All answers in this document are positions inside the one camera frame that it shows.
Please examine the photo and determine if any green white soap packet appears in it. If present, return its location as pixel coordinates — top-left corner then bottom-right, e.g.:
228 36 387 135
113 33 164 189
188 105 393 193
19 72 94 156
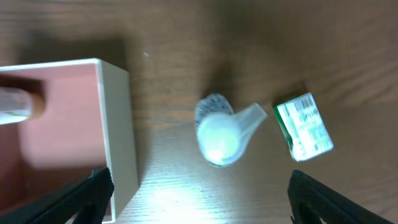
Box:
273 93 333 162

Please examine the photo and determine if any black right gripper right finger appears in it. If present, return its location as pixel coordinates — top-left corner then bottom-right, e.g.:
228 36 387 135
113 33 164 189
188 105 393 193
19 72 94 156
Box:
287 170 392 224

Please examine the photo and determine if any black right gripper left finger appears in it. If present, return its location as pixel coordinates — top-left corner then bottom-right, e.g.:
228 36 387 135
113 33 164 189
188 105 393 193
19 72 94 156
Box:
1 168 114 224

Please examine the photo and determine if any white box pink interior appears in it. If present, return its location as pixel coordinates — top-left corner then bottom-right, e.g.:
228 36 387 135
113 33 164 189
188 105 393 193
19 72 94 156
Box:
1 58 139 223

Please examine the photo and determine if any white Pantene tube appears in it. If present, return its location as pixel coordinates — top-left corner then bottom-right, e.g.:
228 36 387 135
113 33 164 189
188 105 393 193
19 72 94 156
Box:
1 87 45 125

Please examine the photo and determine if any clear soap pump bottle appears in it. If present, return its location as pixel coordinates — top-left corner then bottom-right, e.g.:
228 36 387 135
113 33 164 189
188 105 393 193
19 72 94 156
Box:
195 93 268 167

